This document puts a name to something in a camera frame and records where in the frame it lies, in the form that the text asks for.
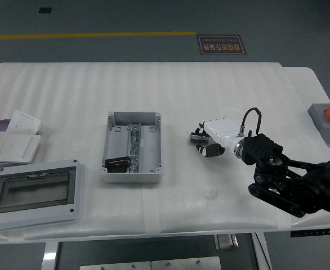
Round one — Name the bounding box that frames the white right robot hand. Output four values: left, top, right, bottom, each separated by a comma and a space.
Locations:
189, 116, 240, 158

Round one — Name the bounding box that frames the black battery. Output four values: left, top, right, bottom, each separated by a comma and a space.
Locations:
105, 157, 132, 173
189, 131, 211, 145

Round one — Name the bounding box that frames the grey open junction box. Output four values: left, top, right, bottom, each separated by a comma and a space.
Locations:
100, 111, 165, 184

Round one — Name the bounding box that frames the white foam mat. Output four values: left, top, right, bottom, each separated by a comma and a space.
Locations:
0, 61, 294, 241

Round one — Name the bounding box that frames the black floor sign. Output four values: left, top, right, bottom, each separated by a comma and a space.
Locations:
196, 34, 247, 56

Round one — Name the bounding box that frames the white table leg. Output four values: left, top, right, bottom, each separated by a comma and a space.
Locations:
251, 232, 273, 270
41, 241, 61, 270

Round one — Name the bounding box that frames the grey metal plate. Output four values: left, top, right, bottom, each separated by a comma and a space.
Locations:
79, 260, 152, 270
150, 256, 222, 270

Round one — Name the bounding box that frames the black table control panel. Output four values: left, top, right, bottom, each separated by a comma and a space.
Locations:
291, 228, 330, 239

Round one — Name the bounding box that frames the grey cover with window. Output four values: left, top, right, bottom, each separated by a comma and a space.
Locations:
0, 159, 84, 232

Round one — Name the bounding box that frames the metal rail in box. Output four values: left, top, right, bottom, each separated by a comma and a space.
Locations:
127, 123, 142, 173

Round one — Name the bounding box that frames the metal bracket under table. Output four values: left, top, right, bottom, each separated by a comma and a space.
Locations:
213, 234, 239, 251

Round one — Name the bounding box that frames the white switch plate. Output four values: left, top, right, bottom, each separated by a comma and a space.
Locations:
0, 133, 43, 165
6, 109, 42, 136

